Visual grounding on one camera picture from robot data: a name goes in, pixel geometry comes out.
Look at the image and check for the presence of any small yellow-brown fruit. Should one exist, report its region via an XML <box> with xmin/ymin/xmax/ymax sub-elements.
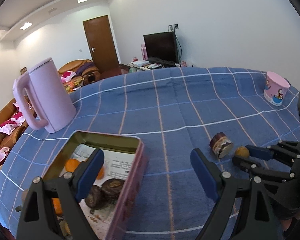
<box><xmin>235</xmin><ymin>146</ymin><xmax>250</xmax><ymax>158</ymax></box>

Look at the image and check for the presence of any large orange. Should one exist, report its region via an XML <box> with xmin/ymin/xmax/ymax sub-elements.
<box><xmin>52</xmin><ymin>198</ymin><xmax>63</xmax><ymax>216</ymax></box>

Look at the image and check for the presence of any cut purple sugarcane piece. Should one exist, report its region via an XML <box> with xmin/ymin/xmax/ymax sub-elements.
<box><xmin>209</xmin><ymin>132</ymin><xmax>234</xmax><ymax>159</ymax></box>

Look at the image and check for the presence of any small orange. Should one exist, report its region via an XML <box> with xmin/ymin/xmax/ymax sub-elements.
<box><xmin>96</xmin><ymin>166</ymin><xmax>105</xmax><ymax>180</ymax></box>
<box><xmin>64</xmin><ymin>159</ymin><xmax>81</xmax><ymax>173</ymax></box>

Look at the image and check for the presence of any purple passion fruit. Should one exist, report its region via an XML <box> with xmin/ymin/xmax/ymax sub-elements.
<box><xmin>84</xmin><ymin>185</ymin><xmax>104</xmax><ymax>209</ymax></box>

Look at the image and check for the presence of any blue plaid tablecloth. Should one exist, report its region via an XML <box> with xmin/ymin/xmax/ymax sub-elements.
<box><xmin>0</xmin><ymin>67</ymin><xmax>300</xmax><ymax>239</ymax></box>

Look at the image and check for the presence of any pink tin box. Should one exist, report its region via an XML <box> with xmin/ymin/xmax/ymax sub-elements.
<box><xmin>20</xmin><ymin>130</ymin><xmax>148</xmax><ymax>240</ymax></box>

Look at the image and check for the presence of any pink cartoon cup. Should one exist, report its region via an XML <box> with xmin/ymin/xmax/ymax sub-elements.
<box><xmin>263</xmin><ymin>71</ymin><xmax>290</xmax><ymax>106</ymax></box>

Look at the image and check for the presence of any paper leaflet in tin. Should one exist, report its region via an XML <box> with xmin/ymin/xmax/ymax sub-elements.
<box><xmin>80</xmin><ymin>149</ymin><xmax>135</xmax><ymax>239</ymax></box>

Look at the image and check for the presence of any brown leather sofa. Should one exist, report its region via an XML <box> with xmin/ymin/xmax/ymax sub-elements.
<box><xmin>0</xmin><ymin>99</ymin><xmax>29</xmax><ymax>168</ymax></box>

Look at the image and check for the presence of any pink electric kettle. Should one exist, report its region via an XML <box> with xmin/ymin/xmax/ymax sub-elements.
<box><xmin>13</xmin><ymin>58</ymin><xmax>76</xmax><ymax>133</ymax></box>

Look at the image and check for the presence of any black television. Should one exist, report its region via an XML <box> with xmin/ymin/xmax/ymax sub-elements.
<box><xmin>143</xmin><ymin>31</ymin><xmax>179</xmax><ymax>66</ymax></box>

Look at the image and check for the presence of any brown leather armchair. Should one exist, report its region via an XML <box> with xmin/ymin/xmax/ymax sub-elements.
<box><xmin>58</xmin><ymin>60</ymin><xmax>101</xmax><ymax>86</ymax></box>

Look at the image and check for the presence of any tv stand with clutter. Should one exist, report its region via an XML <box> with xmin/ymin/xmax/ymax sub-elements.
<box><xmin>128</xmin><ymin>60</ymin><xmax>164</xmax><ymax>73</ymax></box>

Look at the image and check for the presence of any brown wooden door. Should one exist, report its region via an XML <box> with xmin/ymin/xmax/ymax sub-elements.
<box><xmin>83</xmin><ymin>15</ymin><xmax>119</xmax><ymax>73</ymax></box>

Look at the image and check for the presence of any wall power socket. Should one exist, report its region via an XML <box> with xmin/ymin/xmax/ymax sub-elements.
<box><xmin>168</xmin><ymin>24</ymin><xmax>179</xmax><ymax>31</ymax></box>

